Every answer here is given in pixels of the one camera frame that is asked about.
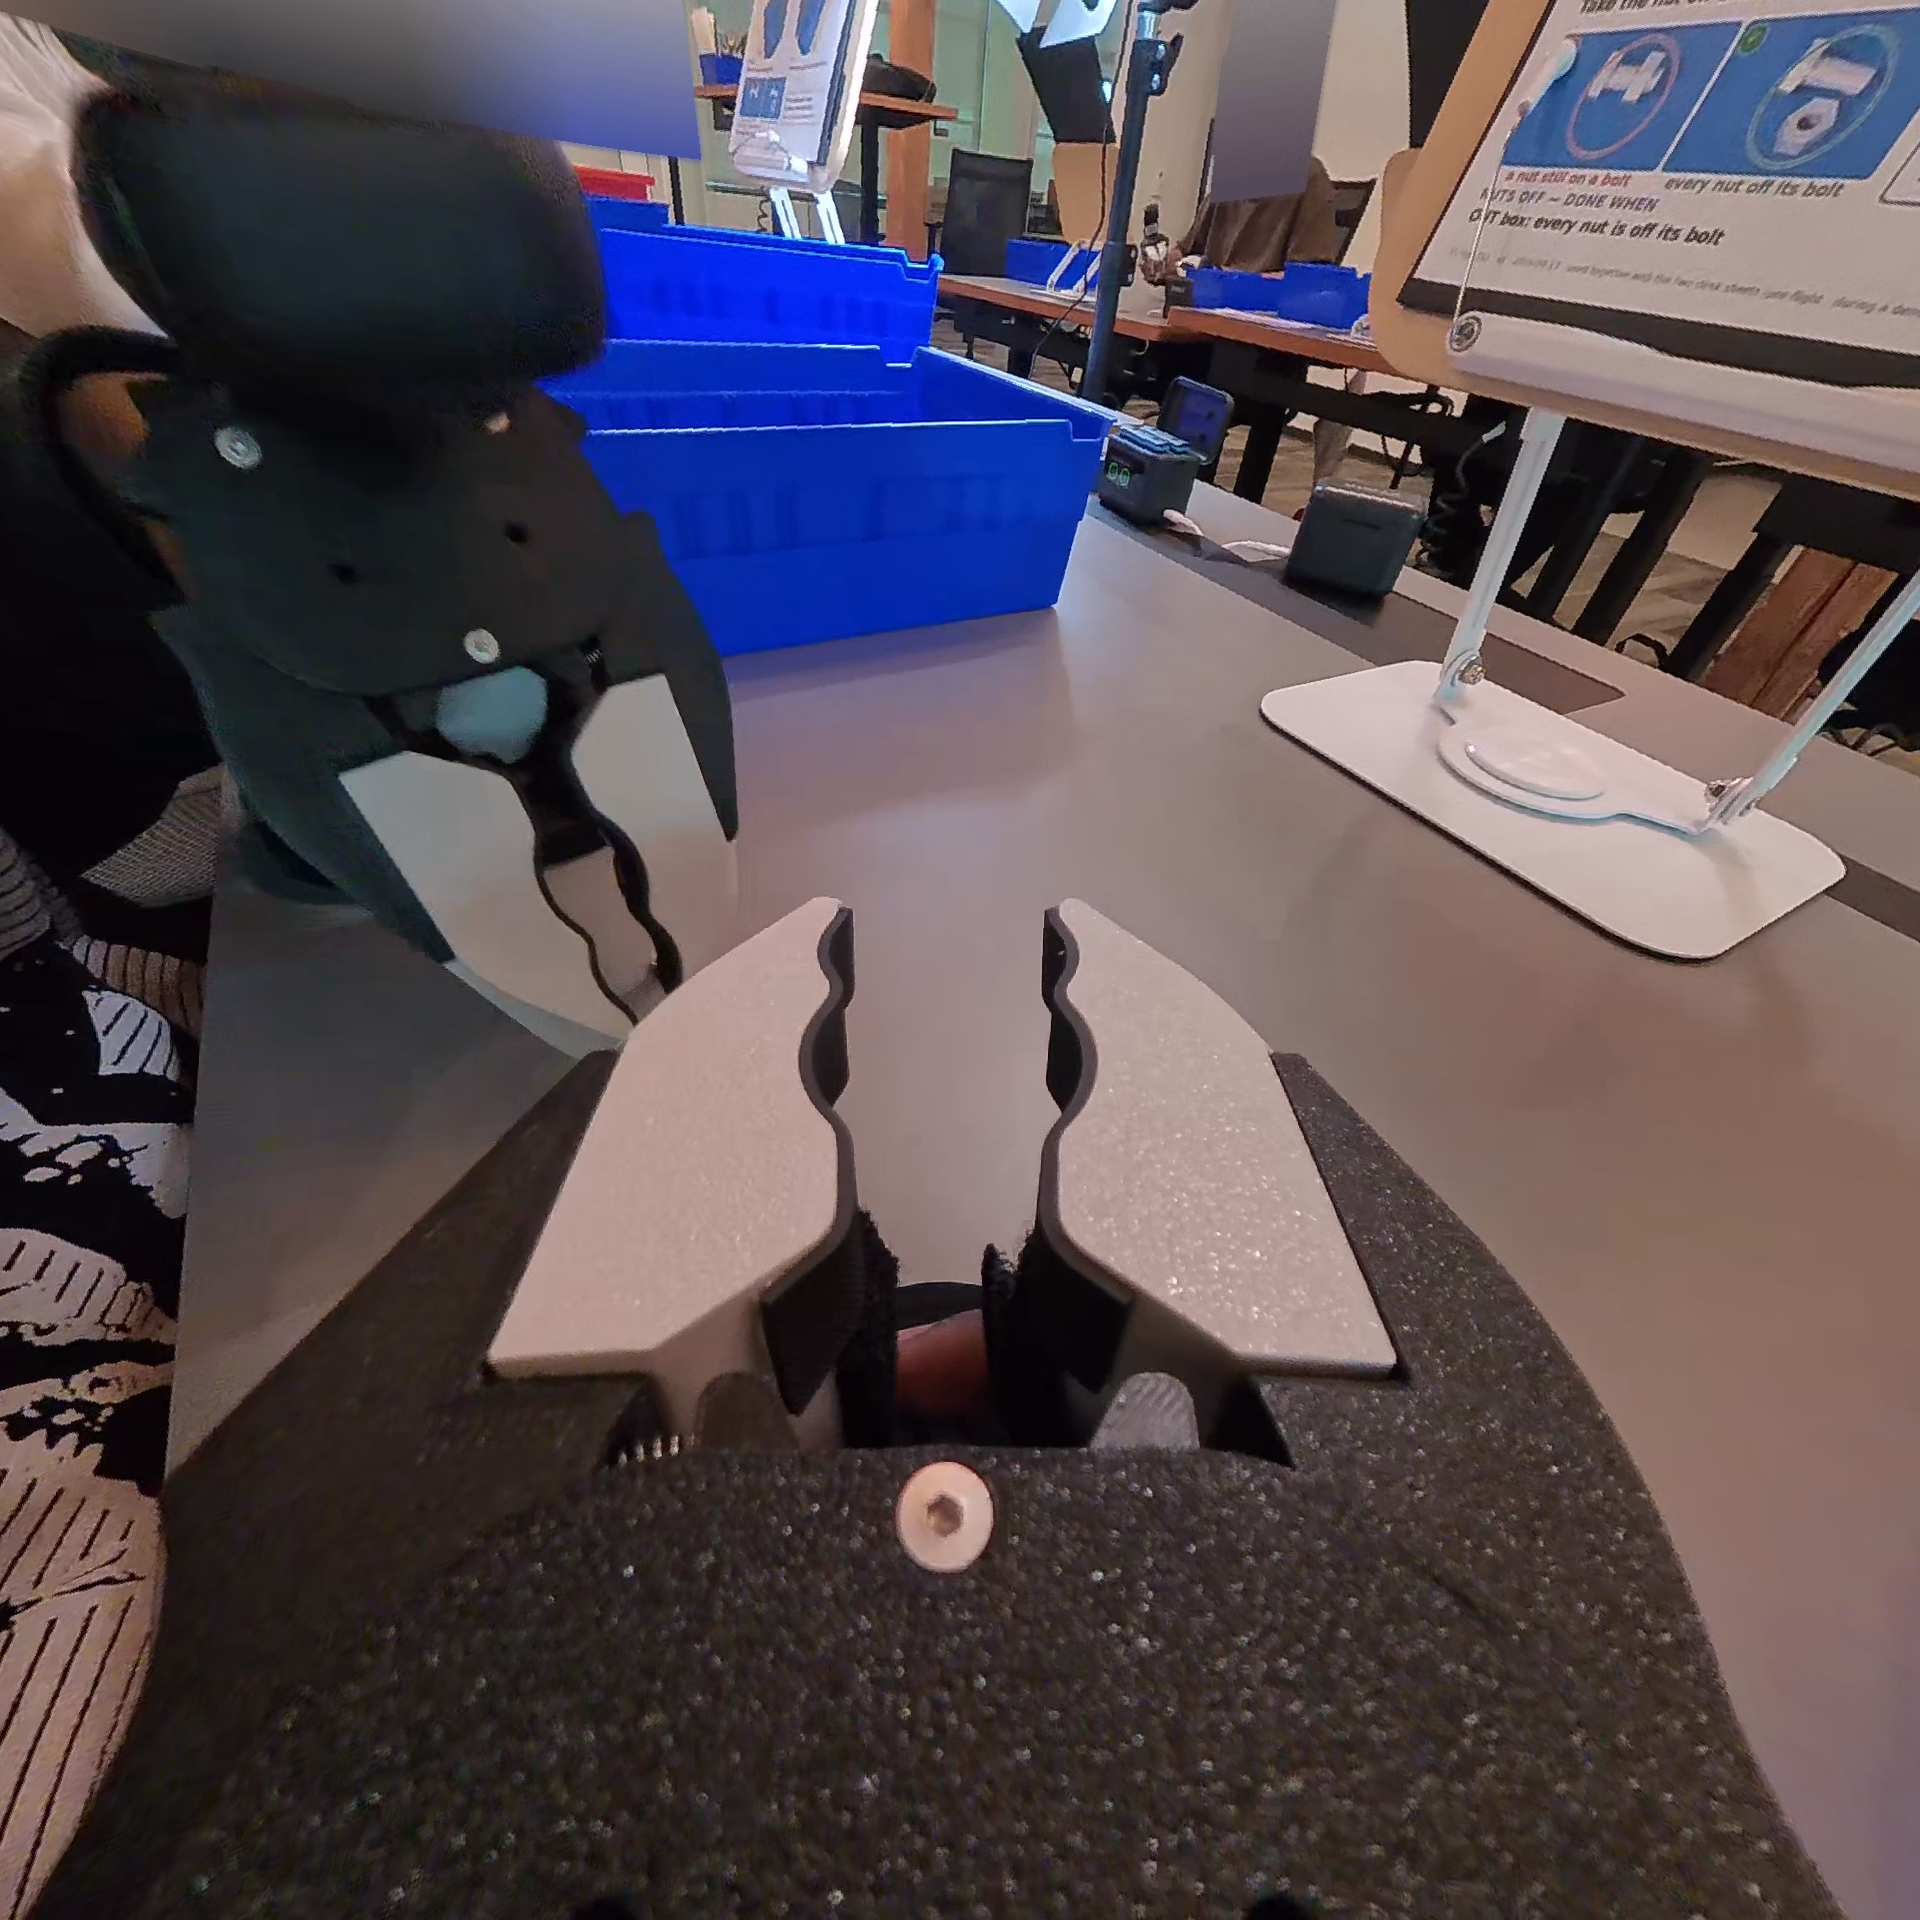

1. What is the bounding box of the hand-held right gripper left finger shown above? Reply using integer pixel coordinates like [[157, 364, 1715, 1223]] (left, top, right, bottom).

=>
[[486, 896, 895, 1431]]

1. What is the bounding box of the small black box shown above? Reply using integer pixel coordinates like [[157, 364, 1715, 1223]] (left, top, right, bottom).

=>
[[1283, 480, 1426, 606]]

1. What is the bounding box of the printed poster banner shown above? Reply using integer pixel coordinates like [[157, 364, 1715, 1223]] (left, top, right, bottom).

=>
[[727, 0, 881, 202]]

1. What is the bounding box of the studio light on stand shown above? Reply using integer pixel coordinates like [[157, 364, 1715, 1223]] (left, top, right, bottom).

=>
[[999, 0, 1196, 414]]

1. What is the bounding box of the black office chair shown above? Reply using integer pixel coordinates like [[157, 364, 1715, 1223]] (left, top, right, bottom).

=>
[[937, 148, 1041, 280]]

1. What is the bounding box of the row of blue bins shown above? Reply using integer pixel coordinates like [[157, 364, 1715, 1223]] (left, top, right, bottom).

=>
[[1003, 237, 1388, 328]]

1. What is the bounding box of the white cable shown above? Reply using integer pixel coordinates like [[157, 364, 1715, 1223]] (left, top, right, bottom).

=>
[[1157, 506, 1297, 567]]

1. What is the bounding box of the small black device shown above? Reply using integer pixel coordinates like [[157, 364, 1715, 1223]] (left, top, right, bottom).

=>
[[1095, 420, 1212, 530]]

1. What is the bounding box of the sign on white stand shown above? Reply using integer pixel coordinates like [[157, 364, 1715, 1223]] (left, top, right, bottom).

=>
[[1261, 0, 1920, 965]]

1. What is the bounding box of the large blue plastic bin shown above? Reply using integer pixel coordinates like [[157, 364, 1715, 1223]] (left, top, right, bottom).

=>
[[550, 340, 1121, 659]]

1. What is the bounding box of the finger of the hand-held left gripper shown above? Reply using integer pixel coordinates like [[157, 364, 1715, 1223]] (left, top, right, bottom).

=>
[[565, 668, 729, 998], [341, 744, 682, 1055]]

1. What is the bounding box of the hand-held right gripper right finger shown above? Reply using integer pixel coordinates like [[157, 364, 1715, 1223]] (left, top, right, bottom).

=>
[[991, 899, 1403, 1435]]

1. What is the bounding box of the wooden office desk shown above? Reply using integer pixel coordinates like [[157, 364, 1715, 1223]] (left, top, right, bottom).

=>
[[939, 271, 1418, 496]]

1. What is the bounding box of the person's left forearm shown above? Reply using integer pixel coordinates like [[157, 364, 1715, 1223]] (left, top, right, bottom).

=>
[[0, 315, 231, 903]]

